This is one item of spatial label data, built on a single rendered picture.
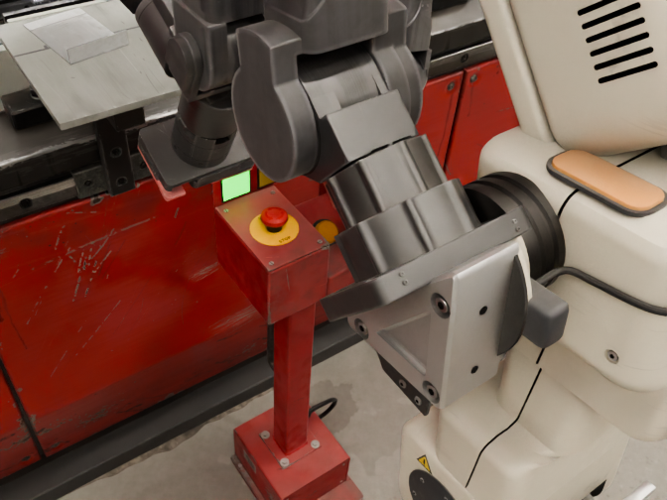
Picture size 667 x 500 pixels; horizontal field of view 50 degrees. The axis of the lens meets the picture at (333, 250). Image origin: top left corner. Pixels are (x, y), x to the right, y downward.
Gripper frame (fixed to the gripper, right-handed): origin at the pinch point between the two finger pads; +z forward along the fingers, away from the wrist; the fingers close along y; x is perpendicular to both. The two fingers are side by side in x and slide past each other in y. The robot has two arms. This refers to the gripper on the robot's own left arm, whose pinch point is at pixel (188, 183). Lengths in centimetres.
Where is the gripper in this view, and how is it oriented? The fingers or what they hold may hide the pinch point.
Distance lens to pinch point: 79.1
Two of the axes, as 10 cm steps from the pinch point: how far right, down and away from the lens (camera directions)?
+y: -8.1, 3.8, -4.5
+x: 4.9, 8.5, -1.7
